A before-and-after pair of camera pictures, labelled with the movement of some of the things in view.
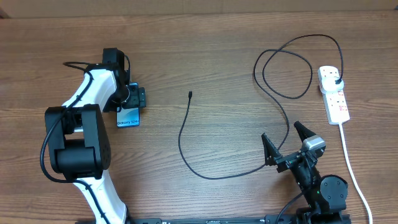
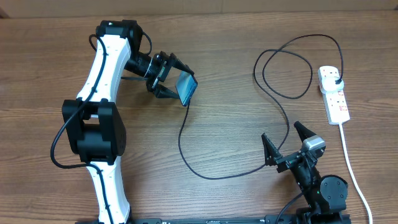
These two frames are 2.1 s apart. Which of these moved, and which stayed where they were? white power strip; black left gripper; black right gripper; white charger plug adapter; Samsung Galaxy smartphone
Moved: Samsung Galaxy smartphone; black left gripper
Stayed: black right gripper; white power strip; white charger plug adapter
